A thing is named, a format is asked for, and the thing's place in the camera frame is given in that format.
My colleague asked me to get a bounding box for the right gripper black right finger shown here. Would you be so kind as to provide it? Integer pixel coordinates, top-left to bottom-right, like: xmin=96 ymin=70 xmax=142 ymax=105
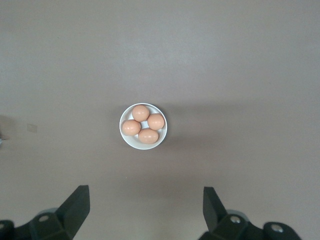
xmin=197 ymin=186 xmax=301 ymax=240

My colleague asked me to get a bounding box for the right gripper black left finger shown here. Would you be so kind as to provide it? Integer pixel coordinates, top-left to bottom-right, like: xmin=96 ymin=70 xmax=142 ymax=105
xmin=0 ymin=184 xmax=91 ymax=240

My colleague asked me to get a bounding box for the brown egg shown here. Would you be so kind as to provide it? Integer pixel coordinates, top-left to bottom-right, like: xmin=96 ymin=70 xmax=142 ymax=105
xmin=121 ymin=119 xmax=142 ymax=137
xmin=131 ymin=104 xmax=150 ymax=123
xmin=137 ymin=128 xmax=159 ymax=145
xmin=147 ymin=113 xmax=166 ymax=131

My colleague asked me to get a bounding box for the white round bowl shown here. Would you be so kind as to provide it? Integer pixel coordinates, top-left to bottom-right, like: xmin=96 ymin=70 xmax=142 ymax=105
xmin=119 ymin=102 xmax=170 ymax=151

